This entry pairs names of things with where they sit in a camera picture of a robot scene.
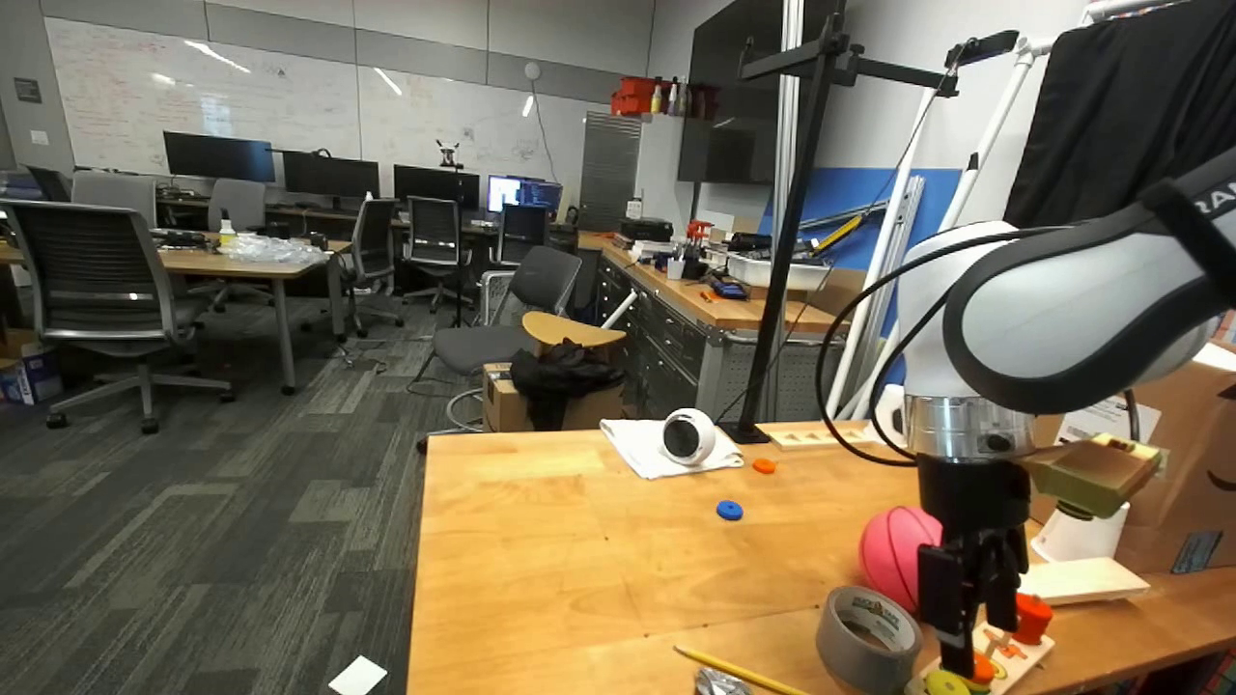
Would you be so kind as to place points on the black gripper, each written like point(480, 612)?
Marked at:
point(977, 495)

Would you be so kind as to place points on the pink mini basketball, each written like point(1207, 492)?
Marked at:
point(899, 555)

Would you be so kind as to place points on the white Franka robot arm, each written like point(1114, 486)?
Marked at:
point(1094, 312)

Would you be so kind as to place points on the red cylinder stacking block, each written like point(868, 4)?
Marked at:
point(1038, 621)

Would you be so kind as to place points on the orange stacking disc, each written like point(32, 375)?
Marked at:
point(984, 671)

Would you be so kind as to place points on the wooden peg stacking board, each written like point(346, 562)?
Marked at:
point(1025, 658)

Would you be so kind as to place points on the yellow-green stacking disc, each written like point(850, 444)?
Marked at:
point(943, 686)

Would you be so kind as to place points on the long white foam tray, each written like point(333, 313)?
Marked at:
point(1082, 581)

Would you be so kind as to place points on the white paper cup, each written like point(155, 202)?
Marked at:
point(883, 416)
point(1087, 535)

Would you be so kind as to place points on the wooden strip with holes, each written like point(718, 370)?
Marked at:
point(798, 434)

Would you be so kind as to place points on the small orange disc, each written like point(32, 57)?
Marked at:
point(768, 464)

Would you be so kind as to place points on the large cardboard shipping box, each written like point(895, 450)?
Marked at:
point(1198, 477)

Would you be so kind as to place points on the small blue disc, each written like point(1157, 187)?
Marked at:
point(733, 513)

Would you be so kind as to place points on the long wooden workbench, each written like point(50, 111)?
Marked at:
point(698, 312)

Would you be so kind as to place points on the white tripod stand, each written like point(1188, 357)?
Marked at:
point(908, 195)

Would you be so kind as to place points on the black curtain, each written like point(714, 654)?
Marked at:
point(1108, 119)

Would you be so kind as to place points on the small cardboard box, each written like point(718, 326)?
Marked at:
point(501, 403)

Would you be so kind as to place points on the dark padded office chair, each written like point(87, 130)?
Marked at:
point(535, 290)

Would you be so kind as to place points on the red storage box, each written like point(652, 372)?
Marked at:
point(632, 99)

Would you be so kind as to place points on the white paper scrap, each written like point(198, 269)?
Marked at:
point(359, 677)

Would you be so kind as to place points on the black office chair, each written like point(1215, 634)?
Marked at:
point(373, 253)
point(436, 238)

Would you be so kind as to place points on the black computer monitor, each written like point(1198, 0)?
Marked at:
point(220, 155)
point(329, 177)
point(436, 184)

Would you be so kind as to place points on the wooden office desk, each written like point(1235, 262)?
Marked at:
point(245, 264)

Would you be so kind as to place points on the grey mesh office chair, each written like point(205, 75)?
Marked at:
point(100, 277)

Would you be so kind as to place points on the grey duct tape roll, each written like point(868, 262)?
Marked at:
point(870, 637)

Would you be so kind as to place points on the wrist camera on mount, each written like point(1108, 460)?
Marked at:
point(1094, 468)

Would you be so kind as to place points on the blue wall board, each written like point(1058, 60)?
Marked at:
point(850, 195)

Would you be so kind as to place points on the black camera stand pole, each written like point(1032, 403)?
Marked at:
point(786, 218)

